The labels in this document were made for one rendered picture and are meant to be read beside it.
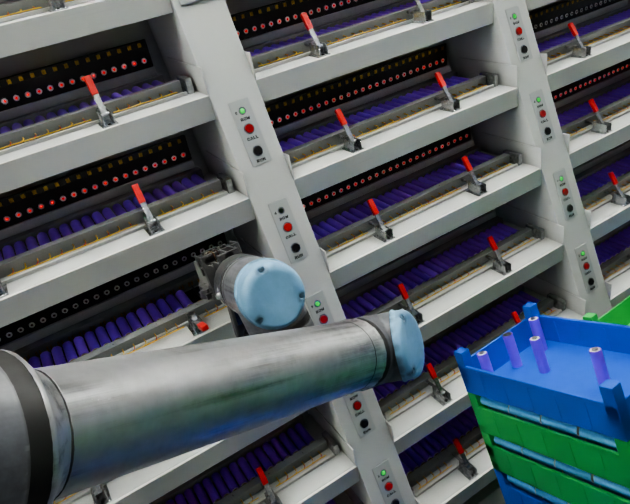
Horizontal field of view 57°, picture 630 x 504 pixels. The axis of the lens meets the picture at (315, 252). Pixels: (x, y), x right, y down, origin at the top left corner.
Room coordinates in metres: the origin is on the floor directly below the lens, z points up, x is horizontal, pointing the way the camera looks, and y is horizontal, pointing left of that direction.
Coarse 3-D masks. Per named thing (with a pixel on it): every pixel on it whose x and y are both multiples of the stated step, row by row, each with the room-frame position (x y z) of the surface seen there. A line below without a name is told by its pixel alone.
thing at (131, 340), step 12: (204, 300) 1.07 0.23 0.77; (216, 300) 1.07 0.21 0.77; (180, 312) 1.05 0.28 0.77; (204, 312) 1.07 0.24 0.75; (156, 324) 1.03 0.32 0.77; (168, 324) 1.04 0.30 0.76; (132, 336) 1.01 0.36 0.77; (144, 336) 1.02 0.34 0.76; (156, 336) 1.02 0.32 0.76; (108, 348) 1.00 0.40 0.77; (120, 348) 1.00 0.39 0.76; (72, 360) 0.99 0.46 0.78; (84, 360) 0.98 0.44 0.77
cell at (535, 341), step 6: (534, 336) 0.90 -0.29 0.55; (534, 342) 0.89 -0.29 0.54; (540, 342) 0.89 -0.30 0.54; (534, 348) 0.89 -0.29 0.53; (540, 348) 0.89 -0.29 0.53; (534, 354) 0.90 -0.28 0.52; (540, 354) 0.89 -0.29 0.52; (540, 360) 0.89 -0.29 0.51; (546, 360) 0.89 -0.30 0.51; (540, 366) 0.89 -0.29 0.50; (546, 366) 0.89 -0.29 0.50; (540, 372) 0.90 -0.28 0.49; (546, 372) 0.89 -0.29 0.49
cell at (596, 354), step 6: (594, 348) 0.79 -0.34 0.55; (600, 348) 0.79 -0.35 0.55; (594, 354) 0.79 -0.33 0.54; (600, 354) 0.79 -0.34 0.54; (594, 360) 0.79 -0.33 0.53; (600, 360) 0.79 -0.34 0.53; (594, 366) 0.79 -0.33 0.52; (600, 366) 0.79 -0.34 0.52; (606, 366) 0.79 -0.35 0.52; (600, 372) 0.79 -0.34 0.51; (606, 372) 0.79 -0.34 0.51; (600, 378) 0.79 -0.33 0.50; (606, 378) 0.79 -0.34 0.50
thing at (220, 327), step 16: (176, 272) 1.17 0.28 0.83; (144, 288) 1.15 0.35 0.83; (96, 304) 1.11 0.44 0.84; (112, 304) 1.12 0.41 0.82; (64, 320) 1.09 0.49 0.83; (80, 320) 1.10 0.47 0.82; (208, 320) 1.05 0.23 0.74; (224, 320) 1.04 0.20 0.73; (32, 336) 1.07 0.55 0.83; (176, 336) 1.02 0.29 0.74; (192, 336) 1.01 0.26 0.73; (208, 336) 1.02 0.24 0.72; (224, 336) 1.03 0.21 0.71
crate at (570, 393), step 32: (544, 320) 0.99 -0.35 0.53; (576, 320) 0.93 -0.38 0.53; (576, 352) 0.92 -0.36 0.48; (608, 352) 0.88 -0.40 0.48; (480, 384) 0.90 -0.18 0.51; (512, 384) 0.83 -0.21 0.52; (544, 384) 0.86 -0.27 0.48; (576, 384) 0.83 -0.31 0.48; (608, 384) 0.68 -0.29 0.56; (576, 416) 0.73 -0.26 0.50; (608, 416) 0.68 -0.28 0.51
